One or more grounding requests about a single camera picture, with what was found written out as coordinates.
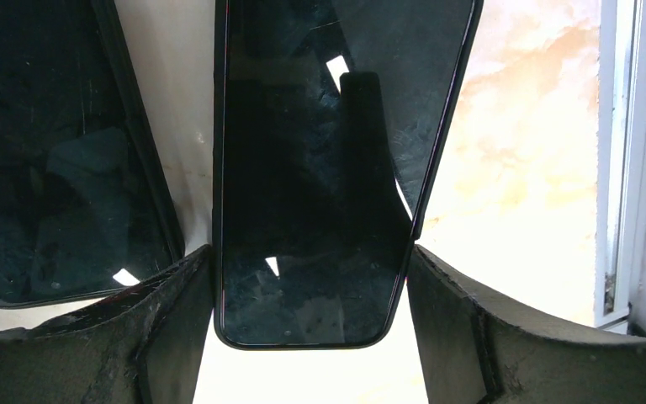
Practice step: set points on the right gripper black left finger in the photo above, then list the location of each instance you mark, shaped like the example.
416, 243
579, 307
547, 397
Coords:
142, 345

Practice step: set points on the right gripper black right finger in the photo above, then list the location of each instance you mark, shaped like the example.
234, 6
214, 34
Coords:
477, 345

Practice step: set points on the black smartphone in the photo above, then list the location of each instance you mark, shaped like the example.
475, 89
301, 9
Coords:
330, 118
83, 196

